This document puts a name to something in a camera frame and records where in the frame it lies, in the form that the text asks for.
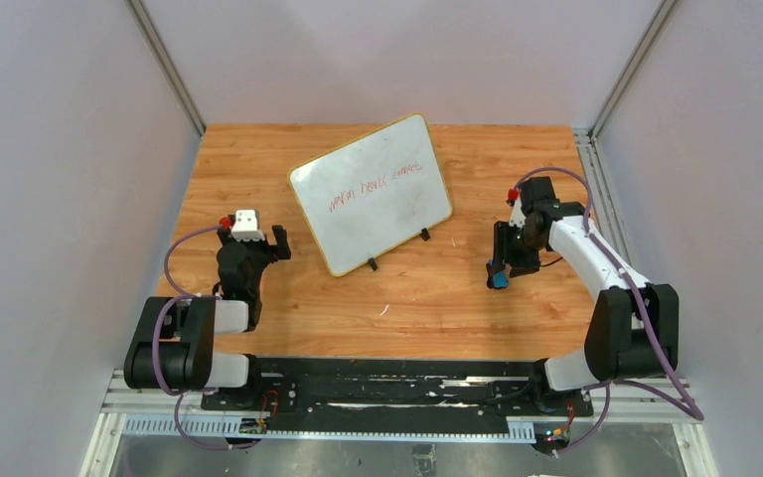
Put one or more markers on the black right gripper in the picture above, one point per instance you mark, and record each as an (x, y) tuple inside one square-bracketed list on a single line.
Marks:
[(506, 246)]

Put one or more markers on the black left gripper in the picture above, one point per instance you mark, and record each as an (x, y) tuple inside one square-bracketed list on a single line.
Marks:
[(253, 244)]

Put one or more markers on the blue black whiteboard eraser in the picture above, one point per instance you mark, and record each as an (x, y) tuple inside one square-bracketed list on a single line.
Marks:
[(500, 280)]

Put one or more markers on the yellow-framed whiteboard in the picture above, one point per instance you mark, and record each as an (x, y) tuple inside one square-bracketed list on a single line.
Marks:
[(372, 194)]

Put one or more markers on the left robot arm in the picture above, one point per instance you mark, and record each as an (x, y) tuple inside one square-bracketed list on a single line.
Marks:
[(173, 346)]

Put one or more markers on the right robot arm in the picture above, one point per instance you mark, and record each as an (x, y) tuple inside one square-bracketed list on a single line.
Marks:
[(634, 328)]

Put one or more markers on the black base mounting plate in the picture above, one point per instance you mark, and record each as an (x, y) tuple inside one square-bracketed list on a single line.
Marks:
[(398, 397)]

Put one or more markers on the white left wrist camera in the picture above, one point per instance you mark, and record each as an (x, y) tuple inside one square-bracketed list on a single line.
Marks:
[(246, 226)]

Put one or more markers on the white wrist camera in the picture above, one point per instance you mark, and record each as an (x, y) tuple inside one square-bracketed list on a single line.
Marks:
[(517, 218), (246, 226)]

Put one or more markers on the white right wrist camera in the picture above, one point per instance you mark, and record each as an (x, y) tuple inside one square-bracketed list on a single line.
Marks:
[(517, 218)]

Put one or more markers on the aluminium frame rail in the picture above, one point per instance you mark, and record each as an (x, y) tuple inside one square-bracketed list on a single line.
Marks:
[(149, 413)]

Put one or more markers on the left corner aluminium post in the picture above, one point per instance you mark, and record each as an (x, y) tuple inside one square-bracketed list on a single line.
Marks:
[(162, 56)]

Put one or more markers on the corner aluminium post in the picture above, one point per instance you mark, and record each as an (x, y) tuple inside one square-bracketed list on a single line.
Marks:
[(643, 47), (162, 56)]

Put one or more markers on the right corner aluminium post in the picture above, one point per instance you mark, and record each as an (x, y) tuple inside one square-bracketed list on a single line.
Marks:
[(643, 47)]

